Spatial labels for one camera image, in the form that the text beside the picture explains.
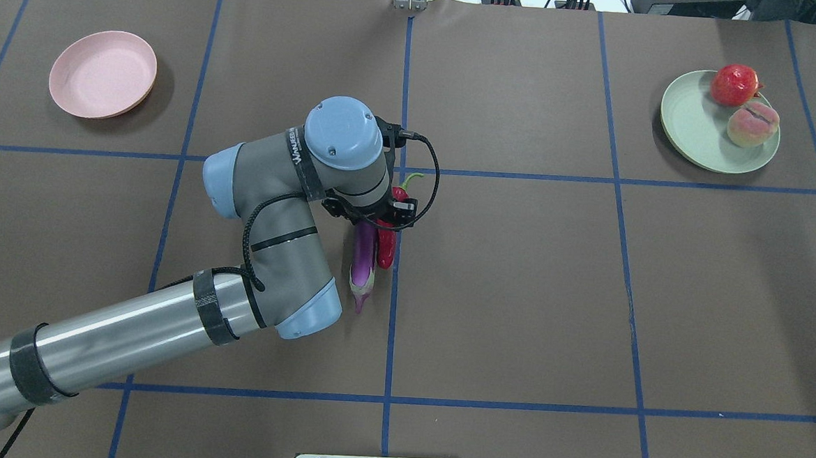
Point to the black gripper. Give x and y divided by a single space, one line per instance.
364 219

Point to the red chili pepper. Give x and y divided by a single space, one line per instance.
387 241

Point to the purple eggplant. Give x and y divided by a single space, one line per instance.
362 269

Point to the red pomegranate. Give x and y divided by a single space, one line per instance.
735 85

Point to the peach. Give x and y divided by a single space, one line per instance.
753 124

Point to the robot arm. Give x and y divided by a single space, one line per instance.
342 156

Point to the green plate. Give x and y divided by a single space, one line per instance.
697 127

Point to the pink plate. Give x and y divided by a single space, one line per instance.
103 75

